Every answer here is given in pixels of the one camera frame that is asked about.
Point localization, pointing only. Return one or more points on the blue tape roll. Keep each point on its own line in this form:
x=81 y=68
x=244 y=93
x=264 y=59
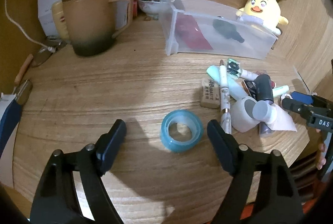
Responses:
x=181 y=130

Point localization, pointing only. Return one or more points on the white green tube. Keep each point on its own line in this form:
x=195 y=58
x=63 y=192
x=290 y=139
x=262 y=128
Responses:
x=278 y=91

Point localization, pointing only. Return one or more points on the clear plastic storage bin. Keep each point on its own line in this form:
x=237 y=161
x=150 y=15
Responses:
x=258 y=41

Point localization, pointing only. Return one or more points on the mint green tube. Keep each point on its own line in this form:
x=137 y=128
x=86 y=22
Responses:
x=236 y=91

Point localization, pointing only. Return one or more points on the blue battery box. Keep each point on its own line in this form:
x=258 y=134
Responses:
x=250 y=88

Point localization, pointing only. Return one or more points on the yellow chick plush toy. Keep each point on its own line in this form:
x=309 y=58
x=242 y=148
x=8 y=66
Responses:
x=265 y=12

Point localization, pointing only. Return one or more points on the blue white carton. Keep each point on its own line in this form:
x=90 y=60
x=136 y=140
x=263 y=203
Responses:
x=10 y=118

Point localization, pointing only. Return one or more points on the green black small packet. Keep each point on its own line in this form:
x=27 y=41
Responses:
x=233 y=68

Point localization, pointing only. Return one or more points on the white patterned pen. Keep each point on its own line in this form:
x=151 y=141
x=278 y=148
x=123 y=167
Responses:
x=225 y=100

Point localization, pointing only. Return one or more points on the dark green bottle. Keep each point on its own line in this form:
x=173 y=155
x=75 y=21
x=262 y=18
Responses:
x=228 y=30

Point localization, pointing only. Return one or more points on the red booklet in bin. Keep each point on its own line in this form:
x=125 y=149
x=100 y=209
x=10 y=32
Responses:
x=188 y=31

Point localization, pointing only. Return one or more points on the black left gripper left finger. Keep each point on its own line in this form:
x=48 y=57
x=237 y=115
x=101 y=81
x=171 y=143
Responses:
x=56 y=201

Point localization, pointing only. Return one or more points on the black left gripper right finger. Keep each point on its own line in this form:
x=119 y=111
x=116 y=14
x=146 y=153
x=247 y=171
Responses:
x=277 y=199

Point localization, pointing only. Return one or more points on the brown ceramic mug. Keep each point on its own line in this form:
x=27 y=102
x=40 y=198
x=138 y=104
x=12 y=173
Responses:
x=91 y=24

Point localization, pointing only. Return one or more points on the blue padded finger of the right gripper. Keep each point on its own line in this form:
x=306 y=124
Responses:
x=303 y=98

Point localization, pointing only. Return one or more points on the black cylinder bottle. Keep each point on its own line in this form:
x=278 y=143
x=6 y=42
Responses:
x=264 y=90

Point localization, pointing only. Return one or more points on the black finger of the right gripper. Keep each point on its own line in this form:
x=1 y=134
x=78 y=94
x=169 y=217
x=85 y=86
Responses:
x=296 y=106

